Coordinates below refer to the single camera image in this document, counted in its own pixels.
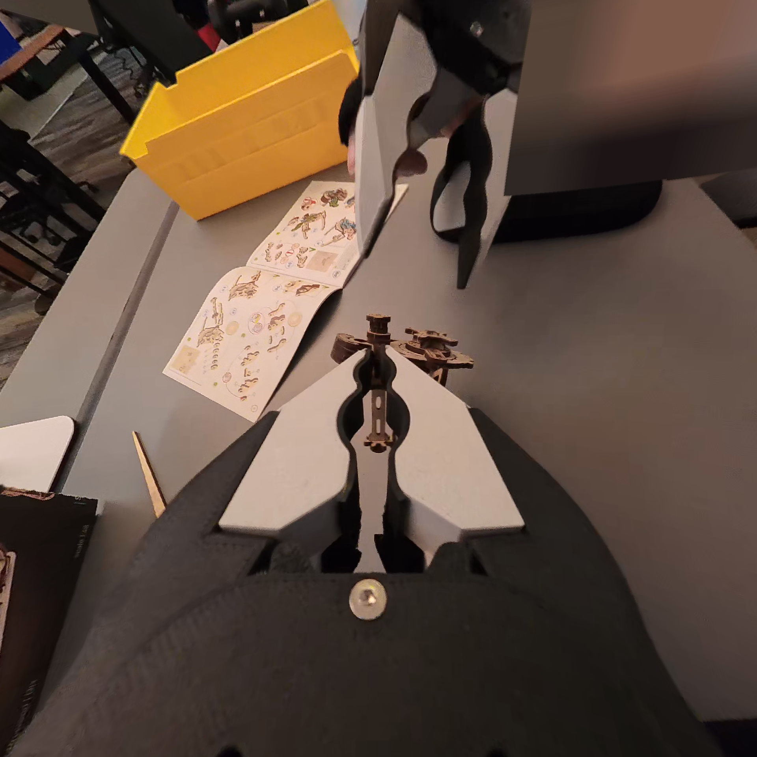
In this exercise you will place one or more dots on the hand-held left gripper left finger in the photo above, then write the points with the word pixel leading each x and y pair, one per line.
pixel 284 467

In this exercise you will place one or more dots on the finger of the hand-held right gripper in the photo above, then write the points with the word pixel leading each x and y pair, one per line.
pixel 378 148
pixel 498 171

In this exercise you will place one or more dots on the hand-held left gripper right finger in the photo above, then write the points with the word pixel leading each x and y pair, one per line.
pixel 455 467

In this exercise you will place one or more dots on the dark brown wooden model assembly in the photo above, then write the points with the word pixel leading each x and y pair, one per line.
pixel 378 331

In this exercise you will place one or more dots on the black model kit box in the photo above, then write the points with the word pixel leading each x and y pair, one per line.
pixel 47 562

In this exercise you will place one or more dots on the person's right hand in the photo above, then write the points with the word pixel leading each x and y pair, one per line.
pixel 414 162

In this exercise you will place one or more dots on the thin pointed wooden stick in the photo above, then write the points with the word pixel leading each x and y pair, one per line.
pixel 148 473

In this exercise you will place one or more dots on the illustrated instruction booklet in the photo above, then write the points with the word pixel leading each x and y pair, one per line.
pixel 266 331

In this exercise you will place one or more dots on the yellow plastic bin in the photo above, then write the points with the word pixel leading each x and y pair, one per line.
pixel 236 118

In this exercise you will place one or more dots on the black office furniture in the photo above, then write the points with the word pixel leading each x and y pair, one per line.
pixel 154 35

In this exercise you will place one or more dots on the white cardboard box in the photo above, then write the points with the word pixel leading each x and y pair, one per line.
pixel 32 452

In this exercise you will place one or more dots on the black metal rack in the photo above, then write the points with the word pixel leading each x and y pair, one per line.
pixel 35 195

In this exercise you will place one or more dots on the dark desk with brown top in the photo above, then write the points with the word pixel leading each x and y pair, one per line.
pixel 35 56

